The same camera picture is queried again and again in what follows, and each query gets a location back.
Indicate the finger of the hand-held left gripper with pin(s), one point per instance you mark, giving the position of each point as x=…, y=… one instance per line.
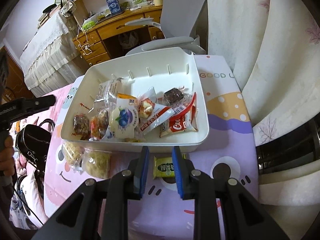
x=32, y=103

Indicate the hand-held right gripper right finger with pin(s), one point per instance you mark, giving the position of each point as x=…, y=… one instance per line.
x=178, y=172

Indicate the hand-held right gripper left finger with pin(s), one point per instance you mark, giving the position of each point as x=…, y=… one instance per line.
x=144, y=172

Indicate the green snack packet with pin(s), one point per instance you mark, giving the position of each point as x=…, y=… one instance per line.
x=163, y=170

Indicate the small yellow snack packet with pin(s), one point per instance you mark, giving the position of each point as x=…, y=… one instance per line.
x=131, y=140

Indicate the red and white wafer packet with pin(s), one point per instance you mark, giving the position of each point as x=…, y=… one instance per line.
x=180, y=126

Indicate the clear rice cracker packet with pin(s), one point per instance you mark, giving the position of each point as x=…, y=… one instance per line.
x=97, y=163
x=71, y=153

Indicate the small nut bar packet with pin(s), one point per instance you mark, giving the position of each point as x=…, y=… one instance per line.
x=81, y=125
x=98, y=126

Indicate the clear pack white sweets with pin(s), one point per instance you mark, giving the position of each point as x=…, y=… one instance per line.
x=123, y=121

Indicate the red and white bread packet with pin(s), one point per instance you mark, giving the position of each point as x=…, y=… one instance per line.
x=150, y=110

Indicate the white and orange bar packet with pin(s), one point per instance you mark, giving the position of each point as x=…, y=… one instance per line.
x=127, y=99

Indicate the clear pastry packet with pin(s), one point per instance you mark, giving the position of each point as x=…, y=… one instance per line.
x=107, y=90

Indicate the brown brownie packet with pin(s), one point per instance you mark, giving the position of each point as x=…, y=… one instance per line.
x=175, y=96

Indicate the white plastic storage box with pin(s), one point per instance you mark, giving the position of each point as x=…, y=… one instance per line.
x=155, y=80

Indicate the person's left hand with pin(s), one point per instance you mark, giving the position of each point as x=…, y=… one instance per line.
x=6, y=160

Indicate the pink blanket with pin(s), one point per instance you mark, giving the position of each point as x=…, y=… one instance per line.
x=50, y=115

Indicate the wooden door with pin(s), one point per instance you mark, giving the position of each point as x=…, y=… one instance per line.
x=17, y=80

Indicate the black handbag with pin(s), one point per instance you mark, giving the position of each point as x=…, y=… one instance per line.
x=32, y=140

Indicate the cartoon print fleece blanket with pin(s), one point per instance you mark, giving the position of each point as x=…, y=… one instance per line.
x=21, y=160

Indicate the white lace cover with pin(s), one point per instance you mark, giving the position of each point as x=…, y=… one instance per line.
x=47, y=52

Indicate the cartoon printed tablecloth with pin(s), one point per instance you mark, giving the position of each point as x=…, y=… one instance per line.
x=225, y=130

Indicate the stack of books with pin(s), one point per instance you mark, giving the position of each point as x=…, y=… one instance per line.
x=48, y=17

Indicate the green tissue pack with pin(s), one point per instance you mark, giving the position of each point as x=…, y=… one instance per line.
x=89, y=25

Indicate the black hat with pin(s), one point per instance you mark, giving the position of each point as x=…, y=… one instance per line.
x=50, y=8

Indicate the floral cloth bag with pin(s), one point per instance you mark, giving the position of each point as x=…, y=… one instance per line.
x=68, y=9

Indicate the wooden desk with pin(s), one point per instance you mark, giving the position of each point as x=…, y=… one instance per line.
x=112, y=27

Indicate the trash bag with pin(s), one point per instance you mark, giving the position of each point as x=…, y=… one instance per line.
x=128, y=40

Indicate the blue gift bag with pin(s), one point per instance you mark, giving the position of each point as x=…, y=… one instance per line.
x=113, y=5

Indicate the white floral curtain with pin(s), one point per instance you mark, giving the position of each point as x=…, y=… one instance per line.
x=250, y=42

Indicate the grey office chair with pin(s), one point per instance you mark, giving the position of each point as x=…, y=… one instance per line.
x=180, y=12

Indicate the cream mug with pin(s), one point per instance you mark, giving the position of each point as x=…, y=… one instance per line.
x=158, y=1

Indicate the dark window frame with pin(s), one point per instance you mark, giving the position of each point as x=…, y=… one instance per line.
x=287, y=152

